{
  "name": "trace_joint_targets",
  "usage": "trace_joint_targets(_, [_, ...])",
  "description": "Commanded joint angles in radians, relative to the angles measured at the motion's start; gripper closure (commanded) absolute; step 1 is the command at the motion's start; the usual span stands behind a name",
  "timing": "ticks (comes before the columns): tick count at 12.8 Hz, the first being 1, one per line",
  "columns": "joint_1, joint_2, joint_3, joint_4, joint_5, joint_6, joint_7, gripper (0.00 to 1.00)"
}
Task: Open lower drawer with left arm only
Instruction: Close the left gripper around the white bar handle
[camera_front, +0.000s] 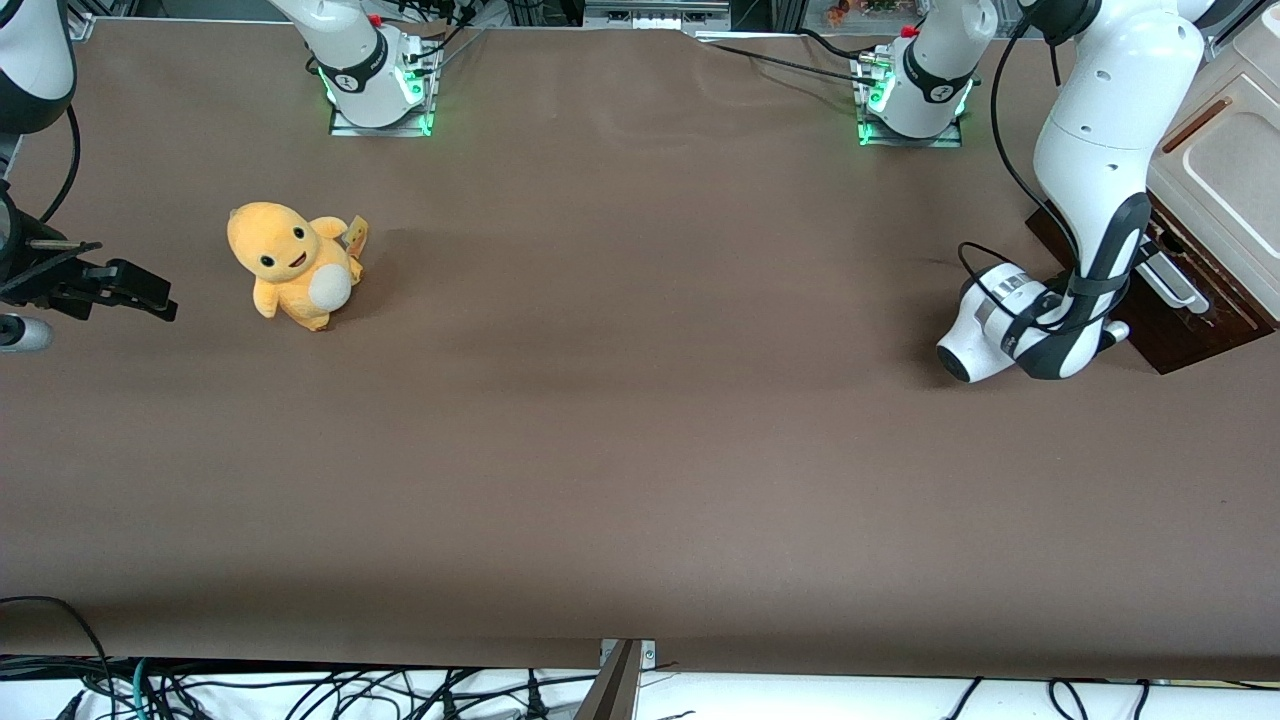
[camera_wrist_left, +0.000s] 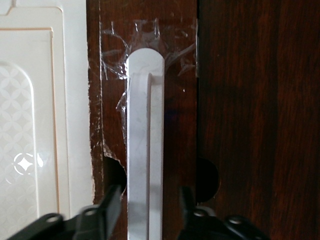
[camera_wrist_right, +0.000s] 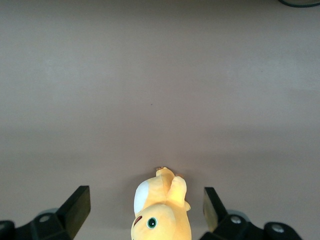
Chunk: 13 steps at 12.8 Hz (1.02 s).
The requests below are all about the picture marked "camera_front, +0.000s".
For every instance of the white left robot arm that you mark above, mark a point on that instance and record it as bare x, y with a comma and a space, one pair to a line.
1100, 120

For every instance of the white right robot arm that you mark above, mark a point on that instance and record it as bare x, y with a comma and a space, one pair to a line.
360, 50

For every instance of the cream patterned drawer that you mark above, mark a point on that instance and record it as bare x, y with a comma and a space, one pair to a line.
1230, 170

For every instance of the orange plush toy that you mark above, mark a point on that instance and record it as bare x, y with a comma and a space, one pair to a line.
290, 250

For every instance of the brown table cover sheet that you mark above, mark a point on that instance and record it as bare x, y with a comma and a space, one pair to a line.
640, 400

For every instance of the dark wooden base board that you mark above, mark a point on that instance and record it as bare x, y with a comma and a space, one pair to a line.
1170, 345

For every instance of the dark brown wooden door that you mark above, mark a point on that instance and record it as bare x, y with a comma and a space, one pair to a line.
1215, 275

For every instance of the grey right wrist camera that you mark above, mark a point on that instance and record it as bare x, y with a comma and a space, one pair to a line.
25, 334

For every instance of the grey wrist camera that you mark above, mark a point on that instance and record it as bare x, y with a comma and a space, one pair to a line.
25, 334
1117, 333

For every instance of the grey metal frame rail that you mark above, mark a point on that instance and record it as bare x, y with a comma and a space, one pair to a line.
655, 14

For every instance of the metal table edge bracket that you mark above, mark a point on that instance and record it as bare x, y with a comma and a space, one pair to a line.
615, 690

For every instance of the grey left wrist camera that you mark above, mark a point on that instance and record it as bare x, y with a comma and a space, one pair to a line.
1117, 333

